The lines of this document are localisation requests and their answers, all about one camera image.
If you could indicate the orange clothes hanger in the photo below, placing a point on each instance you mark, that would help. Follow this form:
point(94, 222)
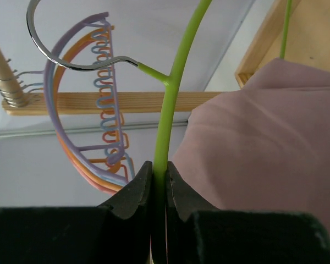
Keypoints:
point(99, 176)

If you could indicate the purple clothes hanger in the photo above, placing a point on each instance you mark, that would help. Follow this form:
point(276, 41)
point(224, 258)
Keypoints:
point(74, 101)

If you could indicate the pink clothes hanger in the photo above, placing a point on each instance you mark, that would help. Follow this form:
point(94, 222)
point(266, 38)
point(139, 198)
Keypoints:
point(96, 182)

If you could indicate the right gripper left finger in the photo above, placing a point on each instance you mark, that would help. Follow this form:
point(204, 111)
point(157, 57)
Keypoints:
point(125, 203)

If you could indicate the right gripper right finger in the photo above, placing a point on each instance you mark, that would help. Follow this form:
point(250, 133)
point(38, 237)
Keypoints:
point(181, 199)

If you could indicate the green clothes hanger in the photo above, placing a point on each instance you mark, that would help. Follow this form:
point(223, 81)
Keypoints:
point(171, 83)

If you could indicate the pink trousers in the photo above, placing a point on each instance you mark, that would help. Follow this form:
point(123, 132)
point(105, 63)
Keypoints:
point(261, 155)

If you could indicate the blue clothes hanger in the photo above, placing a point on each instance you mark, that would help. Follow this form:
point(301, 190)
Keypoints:
point(107, 110)

